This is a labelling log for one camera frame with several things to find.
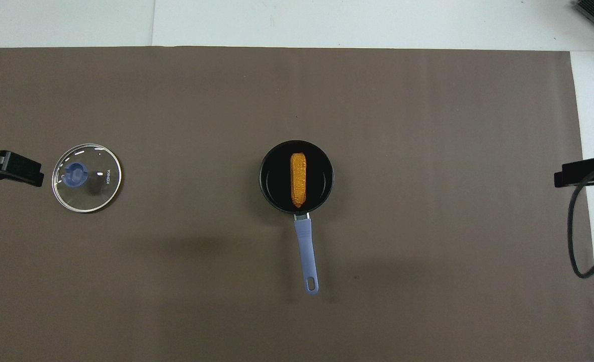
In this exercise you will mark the glass lid blue knob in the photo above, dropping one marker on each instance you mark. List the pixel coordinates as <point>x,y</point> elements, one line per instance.
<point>88,178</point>

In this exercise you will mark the brown table mat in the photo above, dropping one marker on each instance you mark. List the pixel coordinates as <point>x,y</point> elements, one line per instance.
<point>176,276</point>

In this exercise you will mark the yellow corn cob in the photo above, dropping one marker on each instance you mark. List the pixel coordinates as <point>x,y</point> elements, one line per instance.
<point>299,181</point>

